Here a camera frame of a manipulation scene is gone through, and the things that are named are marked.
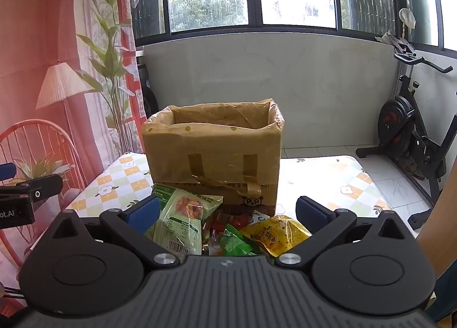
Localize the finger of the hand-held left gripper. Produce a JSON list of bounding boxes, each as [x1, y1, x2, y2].
[[0, 163, 17, 181], [0, 174, 64, 205]]

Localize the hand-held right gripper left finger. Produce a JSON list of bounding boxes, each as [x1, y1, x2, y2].
[[46, 195, 181, 272]]

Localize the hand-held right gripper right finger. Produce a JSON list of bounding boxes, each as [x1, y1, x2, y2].
[[276, 196, 416, 272]]

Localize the yellow snack packet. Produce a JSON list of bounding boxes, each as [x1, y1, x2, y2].
[[238, 214, 312, 258]]

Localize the red snack packet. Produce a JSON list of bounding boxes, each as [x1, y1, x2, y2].
[[209, 212, 250, 231]]

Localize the plastic-lined cardboard box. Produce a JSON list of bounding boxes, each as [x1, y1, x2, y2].
[[142, 98, 285, 217]]

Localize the checked floral tablecloth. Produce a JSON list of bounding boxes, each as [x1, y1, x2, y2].
[[69, 151, 393, 230]]

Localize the small pale snack packet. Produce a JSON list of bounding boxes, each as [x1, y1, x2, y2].
[[249, 209, 274, 224]]

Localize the small green snack packet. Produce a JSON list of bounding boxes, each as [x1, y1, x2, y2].
[[219, 224, 263, 256]]

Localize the dark object behind table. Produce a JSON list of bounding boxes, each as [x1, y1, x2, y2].
[[140, 64, 160, 120]]

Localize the black exercise bike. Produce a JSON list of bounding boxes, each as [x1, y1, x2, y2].
[[355, 40, 455, 232]]

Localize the tan wooden panel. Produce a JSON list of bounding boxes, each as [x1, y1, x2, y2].
[[416, 185, 457, 279]]

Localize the printed curtain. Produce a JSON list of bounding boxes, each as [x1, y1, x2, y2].
[[0, 0, 146, 296]]

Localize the white plastic bag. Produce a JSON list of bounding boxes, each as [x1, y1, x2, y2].
[[399, 7, 417, 31]]

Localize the grey cloth on handlebar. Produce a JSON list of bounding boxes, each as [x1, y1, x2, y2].
[[375, 31, 417, 56]]

